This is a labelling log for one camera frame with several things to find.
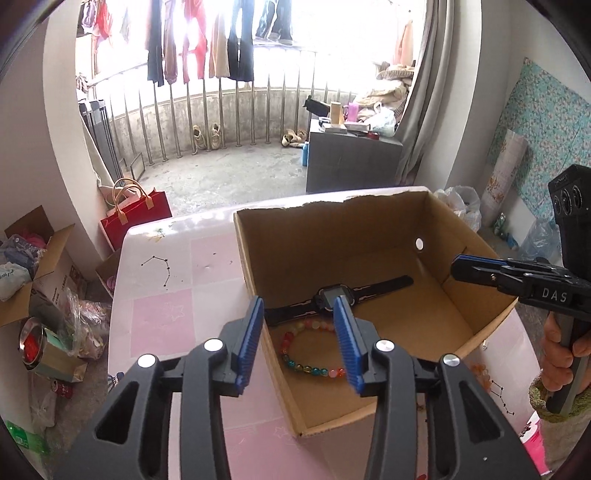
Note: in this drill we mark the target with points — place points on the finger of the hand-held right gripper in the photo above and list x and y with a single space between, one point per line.
475 273
480 260

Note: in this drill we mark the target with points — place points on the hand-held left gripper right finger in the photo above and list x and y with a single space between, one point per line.
346 346

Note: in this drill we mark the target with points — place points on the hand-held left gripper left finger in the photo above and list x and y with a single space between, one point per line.
247 346

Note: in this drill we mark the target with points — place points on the brown cardboard box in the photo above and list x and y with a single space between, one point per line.
392 332

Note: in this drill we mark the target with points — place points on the person's right forearm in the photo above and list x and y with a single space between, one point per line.
561 443

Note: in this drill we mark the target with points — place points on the person's right hand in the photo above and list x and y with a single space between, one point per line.
556 350

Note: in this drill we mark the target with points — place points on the green bottle pack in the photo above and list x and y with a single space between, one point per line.
501 226

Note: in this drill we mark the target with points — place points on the black wrist watch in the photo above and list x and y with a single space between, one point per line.
325 295

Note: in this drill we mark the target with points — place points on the white plastic bag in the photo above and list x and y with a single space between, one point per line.
464 203

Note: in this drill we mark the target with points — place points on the rolled printed poster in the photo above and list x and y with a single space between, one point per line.
501 180

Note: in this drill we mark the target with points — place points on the pink printed tablecloth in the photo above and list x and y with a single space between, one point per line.
157 318

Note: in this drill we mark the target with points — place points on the small open cardboard box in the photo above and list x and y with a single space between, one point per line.
107 267

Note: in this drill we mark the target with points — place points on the clear bag of clutter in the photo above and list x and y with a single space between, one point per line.
87 323

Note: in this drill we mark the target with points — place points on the grey cabinet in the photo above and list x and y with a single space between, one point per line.
351 161

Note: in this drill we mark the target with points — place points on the red tote bag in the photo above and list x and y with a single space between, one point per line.
138 221

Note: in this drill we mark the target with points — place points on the white bag on cabinet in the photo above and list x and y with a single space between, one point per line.
383 122

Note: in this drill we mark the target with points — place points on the grey curtain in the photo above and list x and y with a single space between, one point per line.
438 92

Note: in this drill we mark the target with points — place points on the flat white box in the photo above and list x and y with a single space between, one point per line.
358 126

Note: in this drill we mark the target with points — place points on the red drink can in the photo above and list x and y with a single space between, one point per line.
62 390

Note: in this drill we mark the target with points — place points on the green paper carton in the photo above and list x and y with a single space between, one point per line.
57 364

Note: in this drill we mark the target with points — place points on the blue bottle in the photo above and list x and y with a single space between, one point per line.
305 154

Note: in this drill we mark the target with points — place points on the pile of bedding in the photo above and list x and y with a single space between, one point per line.
392 83

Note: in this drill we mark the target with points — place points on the cardboard box of clothes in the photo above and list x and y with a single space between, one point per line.
55 277

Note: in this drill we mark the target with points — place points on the tan shoe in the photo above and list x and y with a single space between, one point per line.
301 134
290 138

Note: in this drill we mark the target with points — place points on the beige shoe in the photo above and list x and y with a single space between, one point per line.
199 137
216 136

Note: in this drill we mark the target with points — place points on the metal bowl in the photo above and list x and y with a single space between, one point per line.
30 344

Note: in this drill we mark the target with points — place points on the black bag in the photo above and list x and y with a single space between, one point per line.
316 106

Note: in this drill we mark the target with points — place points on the peach hanging garment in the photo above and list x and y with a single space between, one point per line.
405 44

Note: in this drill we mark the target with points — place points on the metal balcony railing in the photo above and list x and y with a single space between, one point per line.
207 115

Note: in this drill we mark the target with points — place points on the green packet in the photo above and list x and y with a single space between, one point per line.
25 436

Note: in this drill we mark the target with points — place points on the black folding rack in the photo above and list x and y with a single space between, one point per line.
99 134

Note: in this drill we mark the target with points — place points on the row of hanging clothes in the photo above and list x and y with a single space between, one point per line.
240 50

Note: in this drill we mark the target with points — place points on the floral wall cloth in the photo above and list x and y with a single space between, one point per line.
554 120

